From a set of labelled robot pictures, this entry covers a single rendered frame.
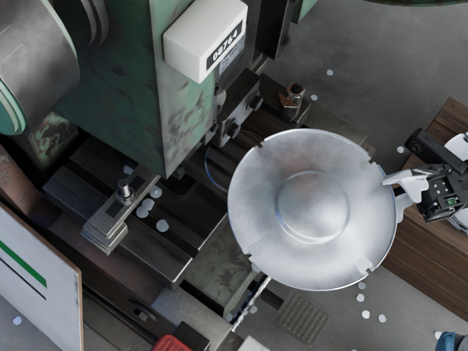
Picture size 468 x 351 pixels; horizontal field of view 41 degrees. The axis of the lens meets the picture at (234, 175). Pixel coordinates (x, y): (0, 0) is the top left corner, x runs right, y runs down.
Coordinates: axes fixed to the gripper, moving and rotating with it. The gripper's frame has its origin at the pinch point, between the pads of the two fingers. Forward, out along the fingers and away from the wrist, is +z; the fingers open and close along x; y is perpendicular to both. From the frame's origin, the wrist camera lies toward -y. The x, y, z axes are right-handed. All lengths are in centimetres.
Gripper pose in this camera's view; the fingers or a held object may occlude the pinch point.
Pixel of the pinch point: (373, 191)
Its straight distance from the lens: 111.9
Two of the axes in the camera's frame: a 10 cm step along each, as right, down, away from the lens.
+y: 2.9, 8.8, -3.8
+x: -1.1, 4.3, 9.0
